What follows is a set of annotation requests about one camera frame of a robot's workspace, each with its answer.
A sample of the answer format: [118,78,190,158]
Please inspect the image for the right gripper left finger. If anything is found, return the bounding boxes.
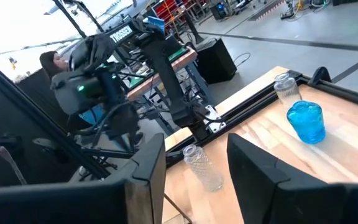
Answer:
[0,133,168,224]

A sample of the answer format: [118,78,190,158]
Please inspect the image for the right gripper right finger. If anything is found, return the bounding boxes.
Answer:
[227,133,358,224]

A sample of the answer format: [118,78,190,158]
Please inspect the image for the person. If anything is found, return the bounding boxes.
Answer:
[39,50,74,82]

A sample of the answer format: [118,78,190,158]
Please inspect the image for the wooden workbench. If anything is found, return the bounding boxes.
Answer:
[116,46,211,134]

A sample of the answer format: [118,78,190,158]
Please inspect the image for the blue lobed glass vase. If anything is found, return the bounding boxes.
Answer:
[286,100,327,145]

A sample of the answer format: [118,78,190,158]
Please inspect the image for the clear diamond-pattern bottle vase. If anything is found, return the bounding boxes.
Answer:
[182,144,224,192]

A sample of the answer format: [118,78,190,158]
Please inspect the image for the clear ribbed bottle vase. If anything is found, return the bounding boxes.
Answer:
[273,72,303,111]

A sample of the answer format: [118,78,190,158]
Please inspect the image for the red tool rack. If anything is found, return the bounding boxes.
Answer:
[152,0,198,29]

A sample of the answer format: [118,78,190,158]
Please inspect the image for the black box on floor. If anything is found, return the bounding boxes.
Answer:
[194,37,238,85]

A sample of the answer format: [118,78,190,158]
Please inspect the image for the black aluminium table frame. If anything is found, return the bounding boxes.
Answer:
[0,52,358,181]

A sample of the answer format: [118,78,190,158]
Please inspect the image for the silver frame bracket plate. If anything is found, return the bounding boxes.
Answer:
[204,105,227,134]

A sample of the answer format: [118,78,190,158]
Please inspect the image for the black frame hook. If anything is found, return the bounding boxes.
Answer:
[308,66,333,85]

